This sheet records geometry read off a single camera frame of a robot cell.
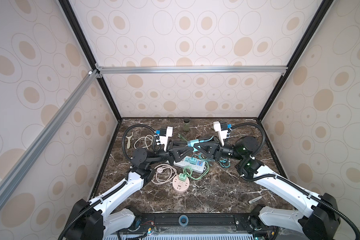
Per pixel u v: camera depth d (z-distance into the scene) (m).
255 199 0.81
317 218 0.38
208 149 0.57
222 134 0.54
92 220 0.38
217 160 0.55
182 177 0.81
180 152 0.61
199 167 0.91
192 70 0.93
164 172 0.91
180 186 0.83
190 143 0.56
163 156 0.55
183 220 0.74
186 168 0.89
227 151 0.55
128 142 1.05
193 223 0.75
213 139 0.57
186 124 1.07
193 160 0.89
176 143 0.58
